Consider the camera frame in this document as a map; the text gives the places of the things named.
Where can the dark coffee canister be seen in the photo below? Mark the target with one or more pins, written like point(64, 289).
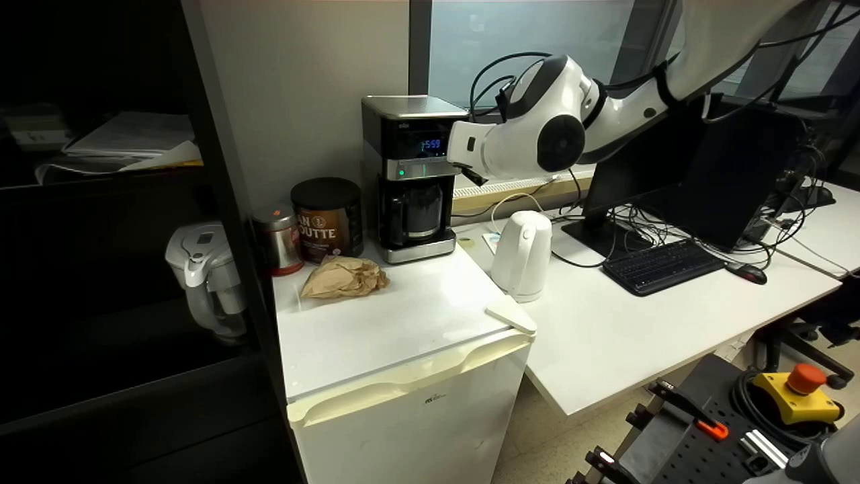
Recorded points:
point(330, 217)

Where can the white water filter jug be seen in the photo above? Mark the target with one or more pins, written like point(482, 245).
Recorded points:
point(202, 263)

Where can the black computer mouse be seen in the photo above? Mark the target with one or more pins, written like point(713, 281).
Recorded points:
point(749, 272)

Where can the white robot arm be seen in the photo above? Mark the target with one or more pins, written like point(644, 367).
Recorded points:
point(561, 115)

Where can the black shelf unit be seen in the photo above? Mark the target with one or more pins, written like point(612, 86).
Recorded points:
point(103, 373)

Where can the black keyboard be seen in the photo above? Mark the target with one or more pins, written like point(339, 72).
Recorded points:
point(662, 267)

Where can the black steel coffee machine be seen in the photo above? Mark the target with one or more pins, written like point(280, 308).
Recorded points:
point(409, 176)

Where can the crumpled brown paper bag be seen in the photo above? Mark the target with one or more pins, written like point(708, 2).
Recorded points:
point(343, 277)

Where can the white electric kettle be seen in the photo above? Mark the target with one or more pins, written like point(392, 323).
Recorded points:
point(523, 257)

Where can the yellow emergency stop button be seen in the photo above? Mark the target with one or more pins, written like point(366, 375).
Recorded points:
point(799, 397)

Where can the stack of white papers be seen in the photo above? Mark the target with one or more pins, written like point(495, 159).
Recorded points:
point(128, 143)

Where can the black computer monitor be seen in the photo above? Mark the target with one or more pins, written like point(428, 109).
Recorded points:
point(704, 178)

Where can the black orange clamp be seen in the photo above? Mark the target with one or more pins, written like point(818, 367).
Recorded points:
point(704, 421)

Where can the white mini fridge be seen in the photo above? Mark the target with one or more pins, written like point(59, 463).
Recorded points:
point(407, 386)

